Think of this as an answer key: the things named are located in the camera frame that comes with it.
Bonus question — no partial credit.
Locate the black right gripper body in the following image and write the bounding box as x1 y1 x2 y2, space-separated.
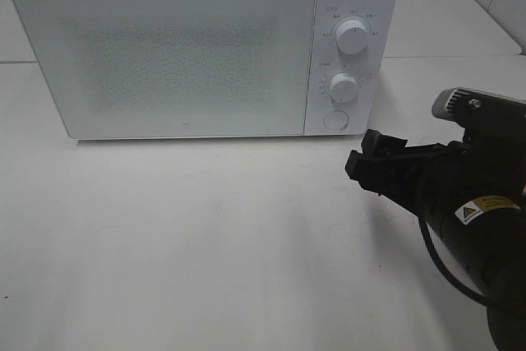
394 127 525 228

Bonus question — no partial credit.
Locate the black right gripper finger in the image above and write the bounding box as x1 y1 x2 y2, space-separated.
361 129 408 157
345 150 404 200

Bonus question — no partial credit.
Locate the round white door button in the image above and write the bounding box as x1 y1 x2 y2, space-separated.
323 110 348 131

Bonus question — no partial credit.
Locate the white microwave door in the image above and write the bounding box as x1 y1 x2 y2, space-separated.
13 0 315 140

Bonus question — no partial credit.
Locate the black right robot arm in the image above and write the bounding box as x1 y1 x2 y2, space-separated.
345 129 525 350

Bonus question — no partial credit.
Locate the lower white microwave knob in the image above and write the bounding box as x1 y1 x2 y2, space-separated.
329 73 359 103

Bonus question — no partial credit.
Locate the white microwave knob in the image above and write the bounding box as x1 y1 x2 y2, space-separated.
335 16 370 55
329 73 359 103

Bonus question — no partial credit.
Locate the upper white microwave knob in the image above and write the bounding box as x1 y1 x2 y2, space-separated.
335 16 370 55

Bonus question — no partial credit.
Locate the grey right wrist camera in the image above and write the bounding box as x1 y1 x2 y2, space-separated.
431 87 525 132

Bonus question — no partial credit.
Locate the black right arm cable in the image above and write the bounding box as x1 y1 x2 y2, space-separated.
418 213 492 307

